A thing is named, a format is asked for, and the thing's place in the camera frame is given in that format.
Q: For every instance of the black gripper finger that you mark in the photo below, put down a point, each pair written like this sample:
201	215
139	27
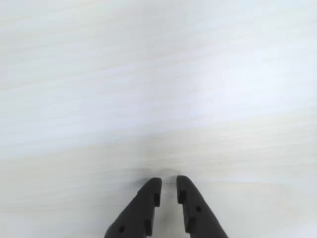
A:
138	213
198	218

